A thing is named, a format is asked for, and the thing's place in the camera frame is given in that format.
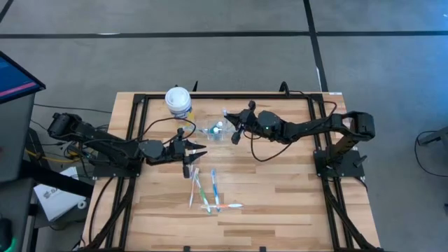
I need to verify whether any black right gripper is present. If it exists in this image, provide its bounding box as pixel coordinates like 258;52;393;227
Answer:
225;100;262;145

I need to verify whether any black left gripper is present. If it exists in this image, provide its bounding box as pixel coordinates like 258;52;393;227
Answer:
169;127;208;179

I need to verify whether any clear plastic organizer holder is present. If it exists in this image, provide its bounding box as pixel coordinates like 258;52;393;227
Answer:
194;120;239;143

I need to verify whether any orange toothbrush in wrapper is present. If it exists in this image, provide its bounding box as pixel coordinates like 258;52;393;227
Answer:
200;202;244;211
188;167;200;210

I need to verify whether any yellow disinfecting wipes canister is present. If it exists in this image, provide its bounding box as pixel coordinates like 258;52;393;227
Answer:
164;86;195;122

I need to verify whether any black desk beam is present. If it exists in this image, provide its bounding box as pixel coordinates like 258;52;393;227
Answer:
19;159;95;199

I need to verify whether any white printed booklet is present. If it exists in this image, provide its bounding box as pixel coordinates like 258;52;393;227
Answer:
33;166;88;223

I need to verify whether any monitor with blue screen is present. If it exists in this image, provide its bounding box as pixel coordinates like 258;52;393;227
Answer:
0;50;47;105

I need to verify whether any grey stand foot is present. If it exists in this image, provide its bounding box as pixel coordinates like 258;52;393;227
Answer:
417;125;448;147

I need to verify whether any black device with light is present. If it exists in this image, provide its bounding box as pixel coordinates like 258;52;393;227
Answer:
0;217;18;252

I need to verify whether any black aluminium table frame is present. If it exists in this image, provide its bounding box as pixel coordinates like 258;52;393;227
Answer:
80;91;382;252

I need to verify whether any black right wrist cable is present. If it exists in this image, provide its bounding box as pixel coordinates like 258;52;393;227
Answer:
248;132;294;163

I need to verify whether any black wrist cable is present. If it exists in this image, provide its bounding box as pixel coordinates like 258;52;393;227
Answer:
248;132;294;163
138;116;197;144

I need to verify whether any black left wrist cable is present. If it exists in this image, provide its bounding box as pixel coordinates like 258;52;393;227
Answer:
138;116;197;144

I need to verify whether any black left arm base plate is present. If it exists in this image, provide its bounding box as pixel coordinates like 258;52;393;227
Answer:
92;148;144;179

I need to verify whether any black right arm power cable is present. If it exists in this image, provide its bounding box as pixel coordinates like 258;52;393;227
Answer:
289;90;339;122

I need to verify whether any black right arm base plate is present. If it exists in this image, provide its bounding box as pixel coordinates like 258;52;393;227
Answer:
313;148;365;179

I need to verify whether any black floor cable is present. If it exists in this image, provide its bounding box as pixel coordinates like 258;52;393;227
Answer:
33;103;113;115
414;129;448;179

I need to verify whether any yellow cable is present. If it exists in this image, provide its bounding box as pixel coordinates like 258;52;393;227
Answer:
24;128;97;165

